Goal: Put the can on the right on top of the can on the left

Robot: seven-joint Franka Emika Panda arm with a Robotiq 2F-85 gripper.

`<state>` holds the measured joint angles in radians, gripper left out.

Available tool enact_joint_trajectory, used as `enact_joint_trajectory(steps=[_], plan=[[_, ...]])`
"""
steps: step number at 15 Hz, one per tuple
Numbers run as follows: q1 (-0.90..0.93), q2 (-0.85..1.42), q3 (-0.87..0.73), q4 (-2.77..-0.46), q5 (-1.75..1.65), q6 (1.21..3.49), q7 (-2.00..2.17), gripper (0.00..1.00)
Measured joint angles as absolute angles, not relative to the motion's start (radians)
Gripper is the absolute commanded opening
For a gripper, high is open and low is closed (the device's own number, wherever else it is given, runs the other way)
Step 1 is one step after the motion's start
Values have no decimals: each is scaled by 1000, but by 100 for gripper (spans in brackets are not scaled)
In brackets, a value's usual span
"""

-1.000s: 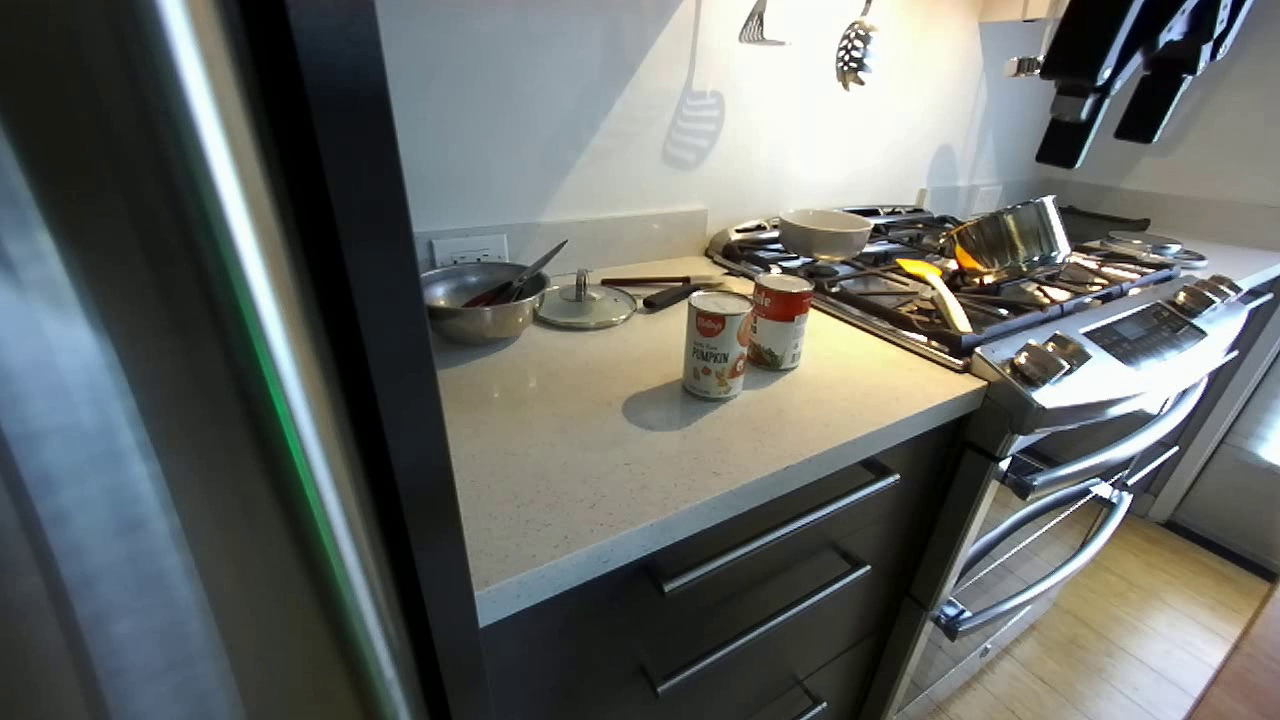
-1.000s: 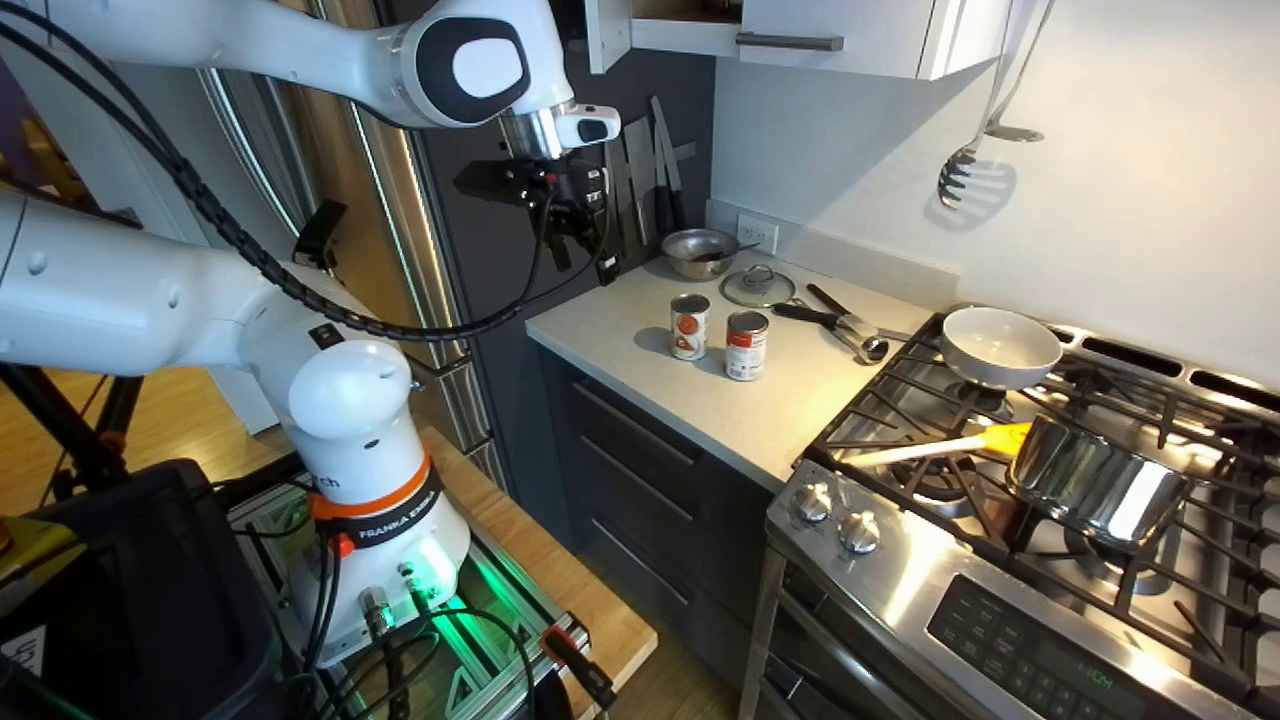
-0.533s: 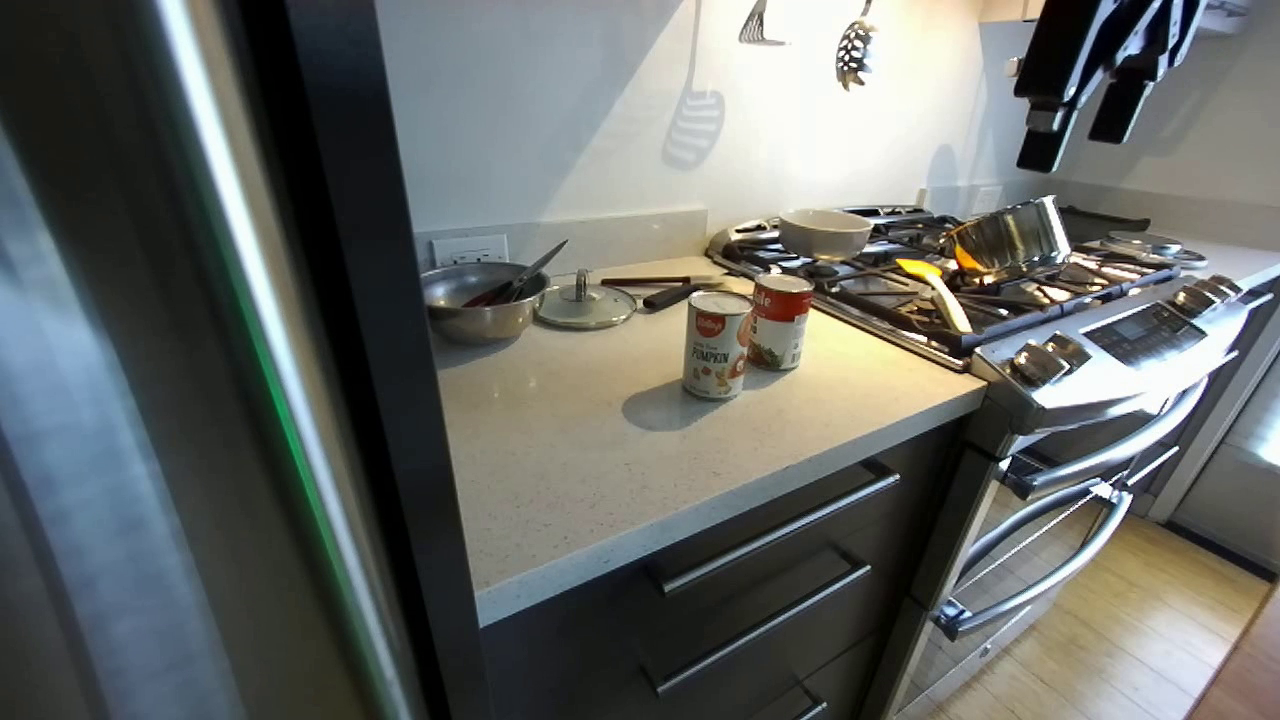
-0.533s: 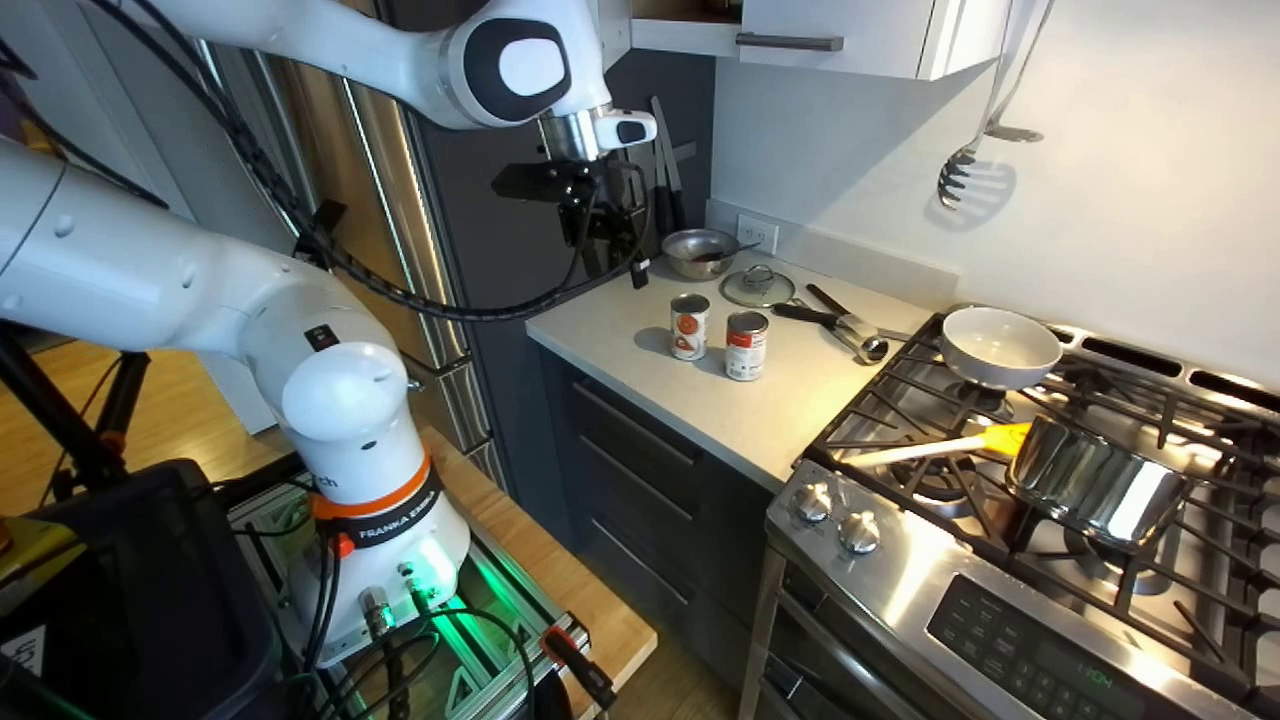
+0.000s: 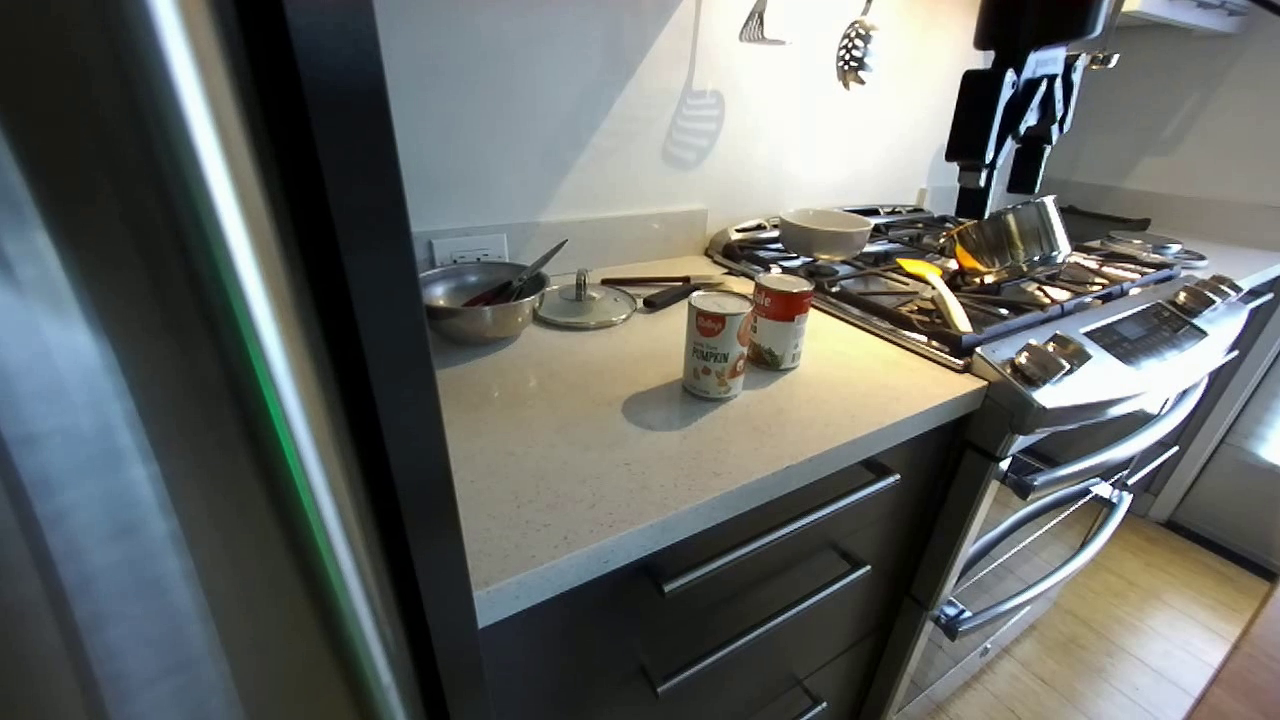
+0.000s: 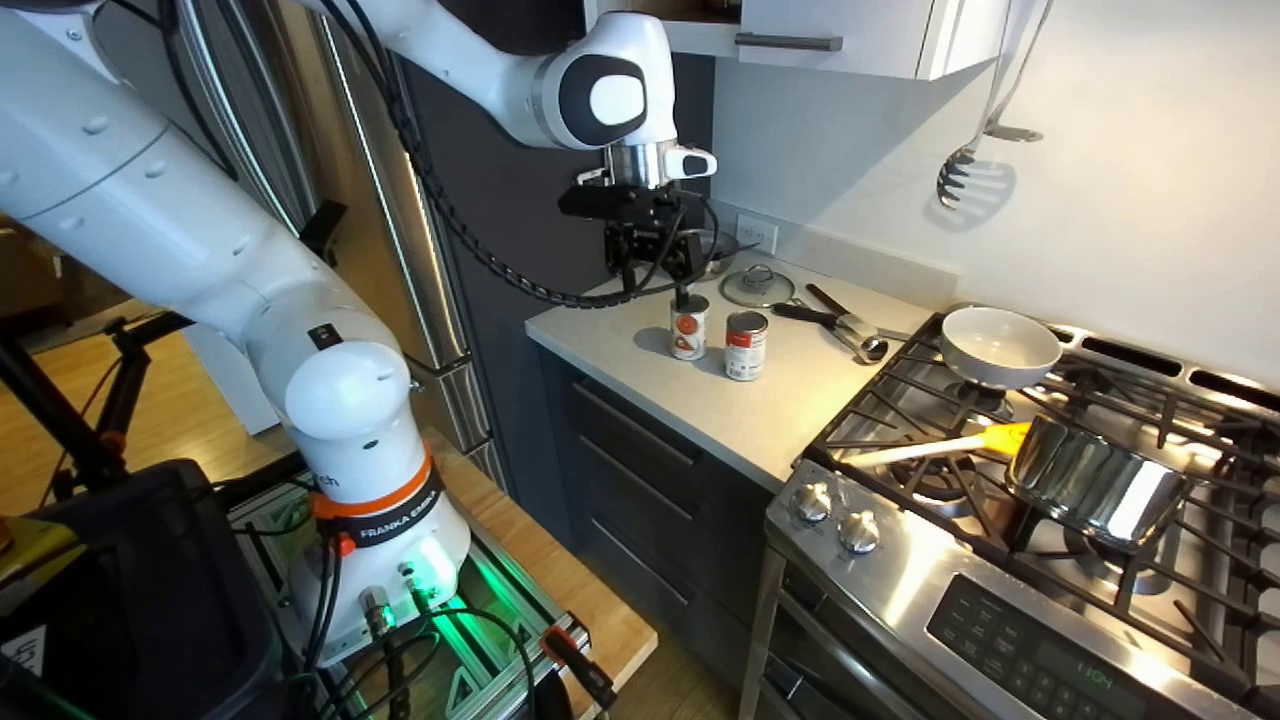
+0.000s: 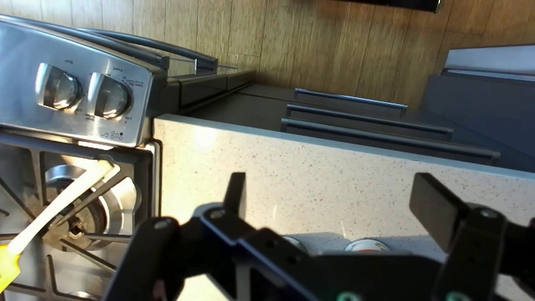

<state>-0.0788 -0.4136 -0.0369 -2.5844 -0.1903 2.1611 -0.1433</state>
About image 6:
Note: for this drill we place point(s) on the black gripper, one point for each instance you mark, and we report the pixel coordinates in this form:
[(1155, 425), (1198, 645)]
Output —
[(658, 221)]

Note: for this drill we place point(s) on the white can red band label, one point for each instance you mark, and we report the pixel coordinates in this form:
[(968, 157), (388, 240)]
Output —
[(745, 347)]

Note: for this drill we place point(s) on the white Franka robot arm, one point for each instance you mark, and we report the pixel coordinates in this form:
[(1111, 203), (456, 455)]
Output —
[(160, 215)]

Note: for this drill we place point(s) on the white can tomato picture label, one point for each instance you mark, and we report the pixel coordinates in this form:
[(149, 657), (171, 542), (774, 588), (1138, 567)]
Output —
[(688, 331)]

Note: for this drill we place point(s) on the round glass pot lid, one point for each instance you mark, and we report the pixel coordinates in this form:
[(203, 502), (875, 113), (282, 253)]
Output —
[(759, 286)]

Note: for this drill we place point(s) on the dark grey drawer cabinet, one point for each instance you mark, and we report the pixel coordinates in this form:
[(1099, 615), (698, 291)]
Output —
[(642, 506)]

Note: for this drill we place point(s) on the stainless steel refrigerator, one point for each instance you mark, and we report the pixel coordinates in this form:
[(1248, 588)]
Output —
[(401, 265)]

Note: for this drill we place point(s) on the silver stove knob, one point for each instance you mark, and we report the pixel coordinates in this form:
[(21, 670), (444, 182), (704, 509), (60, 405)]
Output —
[(812, 502), (863, 532)]

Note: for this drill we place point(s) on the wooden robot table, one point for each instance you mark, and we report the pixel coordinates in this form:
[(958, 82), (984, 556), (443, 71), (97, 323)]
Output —
[(562, 567)]

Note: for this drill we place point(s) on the hanging slotted metal spatula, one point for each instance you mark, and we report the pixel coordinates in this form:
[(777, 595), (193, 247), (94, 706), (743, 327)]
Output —
[(979, 185)]

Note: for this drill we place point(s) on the white frying pan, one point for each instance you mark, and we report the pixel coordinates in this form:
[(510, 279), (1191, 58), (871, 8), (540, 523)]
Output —
[(1002, 347)]

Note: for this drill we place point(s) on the red black clamp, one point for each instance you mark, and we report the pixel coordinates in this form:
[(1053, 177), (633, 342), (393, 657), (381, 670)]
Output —
[(580, 660)]

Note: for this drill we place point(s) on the shiny steel pot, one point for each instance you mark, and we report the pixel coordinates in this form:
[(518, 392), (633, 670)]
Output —
[(1094, 482)]

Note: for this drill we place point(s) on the stainless steel gas stove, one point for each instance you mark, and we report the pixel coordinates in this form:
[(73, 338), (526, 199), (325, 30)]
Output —
[(1014, 625)]

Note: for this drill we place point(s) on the black tripod stand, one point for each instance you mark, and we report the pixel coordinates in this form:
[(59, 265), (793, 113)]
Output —
[(66, 425)]

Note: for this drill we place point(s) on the black fabric bag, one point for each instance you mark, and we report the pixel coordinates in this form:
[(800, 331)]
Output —
[(133, 602)]

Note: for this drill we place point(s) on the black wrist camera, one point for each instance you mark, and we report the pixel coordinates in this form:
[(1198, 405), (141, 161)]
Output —
[(589, 203)]

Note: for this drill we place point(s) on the white wall outlet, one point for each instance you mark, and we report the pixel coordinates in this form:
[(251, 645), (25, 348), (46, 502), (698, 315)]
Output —
[(759, 232)]

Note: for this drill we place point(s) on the white wall cabinet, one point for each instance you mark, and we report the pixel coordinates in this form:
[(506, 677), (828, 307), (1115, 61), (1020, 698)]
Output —
[(866, 33)]

